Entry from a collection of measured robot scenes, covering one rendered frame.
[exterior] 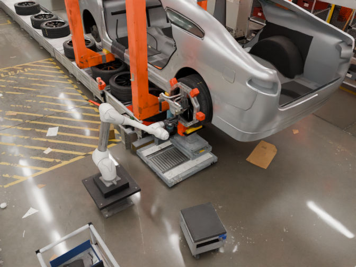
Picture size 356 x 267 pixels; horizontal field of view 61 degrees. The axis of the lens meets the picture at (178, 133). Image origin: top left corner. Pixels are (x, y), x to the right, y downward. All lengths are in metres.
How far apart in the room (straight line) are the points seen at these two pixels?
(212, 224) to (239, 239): 0.48
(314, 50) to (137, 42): 2.44
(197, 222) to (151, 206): 0.76
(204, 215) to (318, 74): 2.63
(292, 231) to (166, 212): 1.44
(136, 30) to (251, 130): 1.68
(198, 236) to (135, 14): 2.39
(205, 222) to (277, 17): 3.19
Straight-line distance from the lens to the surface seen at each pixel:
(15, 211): 4.05
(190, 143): 4.20
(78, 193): 3.99
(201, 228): 3.12
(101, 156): 3.45
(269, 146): 4.74
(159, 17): 6.25
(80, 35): 5.48
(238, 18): 8.34
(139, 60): 3.72
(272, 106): 3.23
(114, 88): 5.05
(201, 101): 3.62
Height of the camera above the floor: 2.87
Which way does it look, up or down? 37 degrees down
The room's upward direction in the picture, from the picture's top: 2 degrees clockwise
